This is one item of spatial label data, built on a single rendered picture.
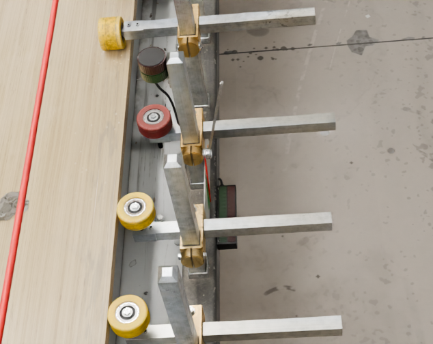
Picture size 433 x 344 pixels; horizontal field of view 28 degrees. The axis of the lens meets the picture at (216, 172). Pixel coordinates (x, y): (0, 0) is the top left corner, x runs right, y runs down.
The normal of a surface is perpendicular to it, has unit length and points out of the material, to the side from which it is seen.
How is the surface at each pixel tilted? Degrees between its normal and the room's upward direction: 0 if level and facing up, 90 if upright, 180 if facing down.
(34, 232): 0
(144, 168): 0
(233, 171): 0
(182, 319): 90
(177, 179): 90
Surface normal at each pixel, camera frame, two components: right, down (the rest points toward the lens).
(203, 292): -0.11, -0.60
